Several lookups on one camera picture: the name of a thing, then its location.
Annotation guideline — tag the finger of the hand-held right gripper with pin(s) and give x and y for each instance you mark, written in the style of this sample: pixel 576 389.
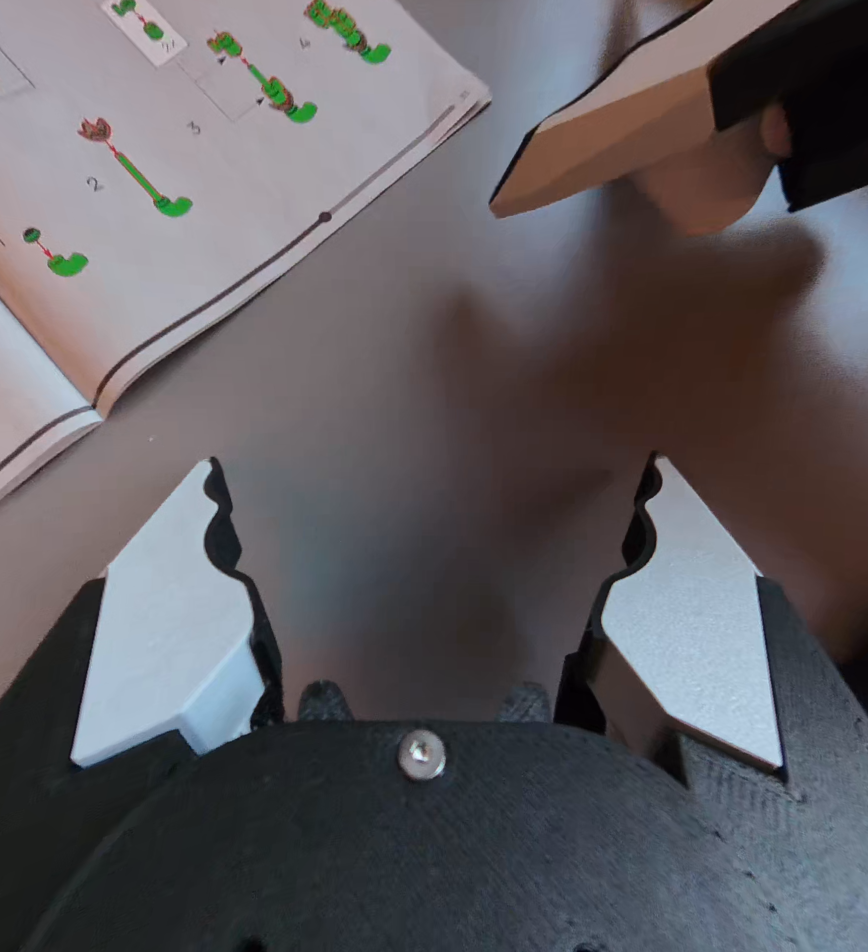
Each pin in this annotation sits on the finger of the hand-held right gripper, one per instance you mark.
pixel 612 141

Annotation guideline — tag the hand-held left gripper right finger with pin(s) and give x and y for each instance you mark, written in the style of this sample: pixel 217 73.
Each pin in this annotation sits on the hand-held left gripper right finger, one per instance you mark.
pixel 702 647

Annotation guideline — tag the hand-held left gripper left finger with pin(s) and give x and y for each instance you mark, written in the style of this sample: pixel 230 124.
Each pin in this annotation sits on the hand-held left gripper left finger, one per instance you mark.
pixel 166 632

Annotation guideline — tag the lego instruction booklet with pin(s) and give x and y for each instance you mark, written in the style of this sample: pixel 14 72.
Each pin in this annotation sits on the lego instruction booklet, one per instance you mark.
pixel 181 223

